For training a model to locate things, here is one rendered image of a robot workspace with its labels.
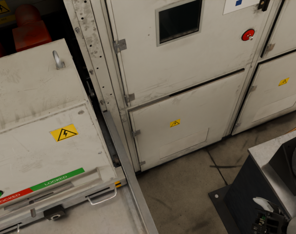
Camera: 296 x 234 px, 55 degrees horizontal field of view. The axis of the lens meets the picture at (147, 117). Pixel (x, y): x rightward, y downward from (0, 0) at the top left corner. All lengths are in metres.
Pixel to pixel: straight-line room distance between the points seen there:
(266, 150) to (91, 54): 0.83
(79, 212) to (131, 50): 0.61
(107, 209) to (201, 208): 0.98
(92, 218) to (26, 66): 0.60
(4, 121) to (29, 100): 0.07
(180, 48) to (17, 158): 0.70
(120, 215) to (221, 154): 1.20
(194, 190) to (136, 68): 1.12
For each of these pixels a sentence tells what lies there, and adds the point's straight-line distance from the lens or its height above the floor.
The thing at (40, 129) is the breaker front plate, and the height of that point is 1.35.
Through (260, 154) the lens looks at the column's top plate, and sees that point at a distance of 1.31.
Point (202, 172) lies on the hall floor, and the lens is 2.04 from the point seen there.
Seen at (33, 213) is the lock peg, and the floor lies 1.02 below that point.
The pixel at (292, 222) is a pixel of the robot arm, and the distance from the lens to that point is 0.80.
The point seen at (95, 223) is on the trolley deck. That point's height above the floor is 0.85.
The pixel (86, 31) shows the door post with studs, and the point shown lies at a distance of 0.95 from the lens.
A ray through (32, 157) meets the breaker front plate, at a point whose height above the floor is 1.25.
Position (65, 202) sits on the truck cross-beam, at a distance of 1.06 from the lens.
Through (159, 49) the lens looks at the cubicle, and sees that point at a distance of 1.08.
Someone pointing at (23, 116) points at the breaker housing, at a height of 1.39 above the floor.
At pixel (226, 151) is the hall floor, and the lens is 2.13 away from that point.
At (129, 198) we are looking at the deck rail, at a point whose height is 0.85.
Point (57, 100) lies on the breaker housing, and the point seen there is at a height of 1.39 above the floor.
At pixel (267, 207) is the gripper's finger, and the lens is 0.94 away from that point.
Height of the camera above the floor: 1.88
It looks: 57 degrees down
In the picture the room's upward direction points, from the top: 6 degrees counter-clockwise
